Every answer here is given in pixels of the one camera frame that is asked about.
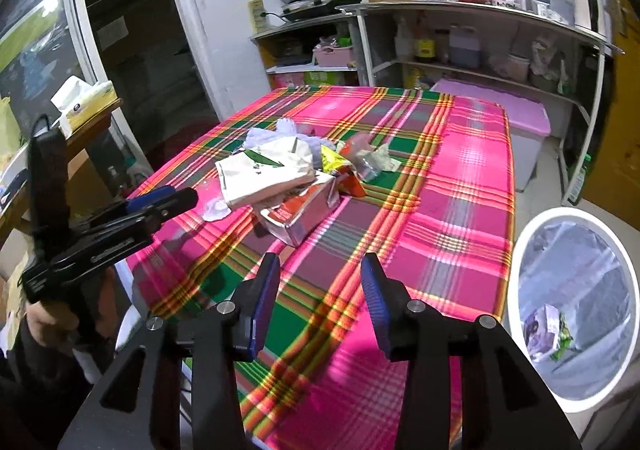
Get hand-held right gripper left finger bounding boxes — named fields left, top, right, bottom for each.
left=59, top=252, right=281, bottom=450

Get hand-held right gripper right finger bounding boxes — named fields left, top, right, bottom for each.
left=361, top=252, right=583, bottom=450

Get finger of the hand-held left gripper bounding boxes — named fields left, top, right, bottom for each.
left=125, top=185, right=177, bottom=214
left=77, top=187, right=199, bottom=232

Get white foam fruit net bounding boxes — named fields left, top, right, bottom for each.
left=245, top=117, right=326, bottom=166

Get white round trash bin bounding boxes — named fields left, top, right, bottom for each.
left=502, top=207, right=640, bottom=413

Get person's left forearm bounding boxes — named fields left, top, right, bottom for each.
left=0, top=320, right=118, bottom=450

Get person's left hand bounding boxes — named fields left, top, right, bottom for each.
left=22, top=280, right=118, bottom=356

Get white crumpled tissue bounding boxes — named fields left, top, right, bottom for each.
left=200, top=195, right=233, bottom=223

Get wooden side table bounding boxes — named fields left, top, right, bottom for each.
left=0, top=97, right=125, bottom=251

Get red and white carton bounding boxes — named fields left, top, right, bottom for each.
left=259, top=175, right=341, bottom=247

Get white paper bag green print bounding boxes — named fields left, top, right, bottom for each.
left=215, top=137, right=318, bottom=211

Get pink plaid tablecloth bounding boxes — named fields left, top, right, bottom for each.
left=115, top=85, right=516, bottom=450

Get tissue box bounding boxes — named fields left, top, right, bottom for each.
left=50, top=76, right=116, bottom=136

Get orange snack packet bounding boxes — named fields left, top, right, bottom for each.
left=335, top=170, right=368, bottom=198

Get pale green printed wrapper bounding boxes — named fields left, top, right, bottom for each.
left=372, top=142, right=401, bottom=174

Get yellow snack packet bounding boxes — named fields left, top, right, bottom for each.
left=320, top=145, right=356, bottom=178

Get clear plastic cup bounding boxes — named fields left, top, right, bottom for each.
left=342, top=135, right=386, bottom=181

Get purple printed packet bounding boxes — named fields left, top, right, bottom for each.
left=522, top=305, right=561, bottom=363

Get green crumpled wrapper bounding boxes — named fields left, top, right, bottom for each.
left=550, top=312, right=577, bottom=363

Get green cardboard box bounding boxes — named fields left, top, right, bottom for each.
left=302, top=71, right=351, bottom=87

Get sliding glass door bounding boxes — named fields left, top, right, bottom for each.
left=0, top=0, right=126, bottom=166

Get clear plastic bin liner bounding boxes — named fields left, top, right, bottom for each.
left=517, top=222, right=633, bottom=401

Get wooden kitchen shelf unit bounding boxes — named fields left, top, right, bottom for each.
left=250, top=12, right=363, bottom=91

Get pink plastic basket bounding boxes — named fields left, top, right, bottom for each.
left=312, top=42, right=356, bottom=68

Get pink lidded storage box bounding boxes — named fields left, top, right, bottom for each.
left=430, top=77, right=552, bottom=193

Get black induction cooker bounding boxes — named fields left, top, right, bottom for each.
left=277, top=0, right=363, bottom=23

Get dark sauce bottle yellow label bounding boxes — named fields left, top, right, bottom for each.
left=414, top=15, right=436, bottom=63

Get white plastic bottle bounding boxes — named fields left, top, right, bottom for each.
left=395, top=17, right=413, bottom=61

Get translucent plastic jug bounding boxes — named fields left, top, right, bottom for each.
left=448, top=25, right=483, bottom=70

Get pink plastic container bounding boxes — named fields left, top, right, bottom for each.
left=500, top=52, right=531, bottom=83

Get crumpled plastic bags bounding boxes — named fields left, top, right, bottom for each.
left=530, top=35, right=561, bottom=81

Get white metal shelf rack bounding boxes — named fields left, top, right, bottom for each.
left=345, top=0, right=626, bottom=206

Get clear plastic container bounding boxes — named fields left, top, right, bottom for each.
left=525, top=0, right=576, bottom=23

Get white and black kettle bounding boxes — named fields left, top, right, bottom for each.
left=569, top=0, right=613, bottom=38

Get yellow wooden door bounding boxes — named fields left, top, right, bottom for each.
left=582, top=0, right=640, bottom=226

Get yellowed wall power strip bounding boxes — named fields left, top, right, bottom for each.
left=248, top=0, right=266, bottom=35

